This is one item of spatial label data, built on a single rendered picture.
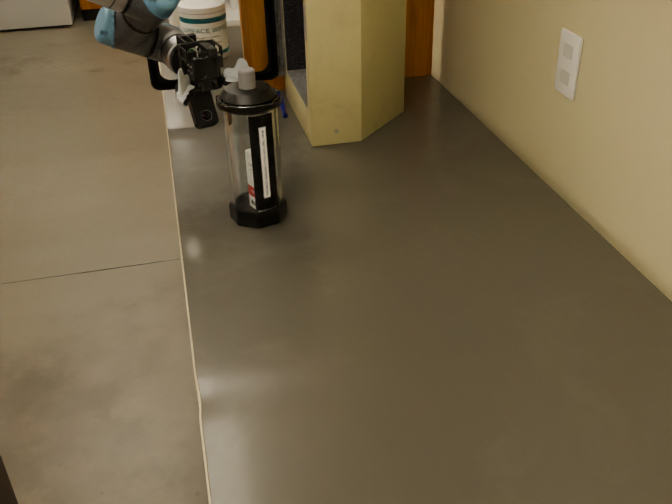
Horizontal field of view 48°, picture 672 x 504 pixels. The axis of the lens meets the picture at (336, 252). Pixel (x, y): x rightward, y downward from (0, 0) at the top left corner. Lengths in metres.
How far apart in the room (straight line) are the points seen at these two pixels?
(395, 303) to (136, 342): 1.65
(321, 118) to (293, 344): 0.68
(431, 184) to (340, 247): 0.29
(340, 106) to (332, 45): 0.13
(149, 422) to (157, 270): 0.84
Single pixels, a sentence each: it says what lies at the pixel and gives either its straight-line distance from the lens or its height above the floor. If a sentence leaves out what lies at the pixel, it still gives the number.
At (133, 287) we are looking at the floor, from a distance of 2.95.
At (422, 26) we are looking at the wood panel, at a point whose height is 1.07.
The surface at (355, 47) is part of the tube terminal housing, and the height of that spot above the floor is 1.15.
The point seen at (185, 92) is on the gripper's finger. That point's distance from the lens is 1.42.
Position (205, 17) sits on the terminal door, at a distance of 1.83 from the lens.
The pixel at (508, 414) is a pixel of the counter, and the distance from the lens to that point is 0.97.
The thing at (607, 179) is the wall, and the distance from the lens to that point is 1.38.
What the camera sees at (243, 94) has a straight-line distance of 1.24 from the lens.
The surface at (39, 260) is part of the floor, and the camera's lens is 3.25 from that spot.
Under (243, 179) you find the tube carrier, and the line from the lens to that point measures 1.29.
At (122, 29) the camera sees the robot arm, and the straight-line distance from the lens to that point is 1.57.
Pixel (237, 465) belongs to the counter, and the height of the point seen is 0.94.
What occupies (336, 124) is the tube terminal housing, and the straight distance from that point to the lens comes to 1.62.
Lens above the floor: 1.60
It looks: 32 degrees down
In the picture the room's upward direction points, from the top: 2 degrees counter-clockwise
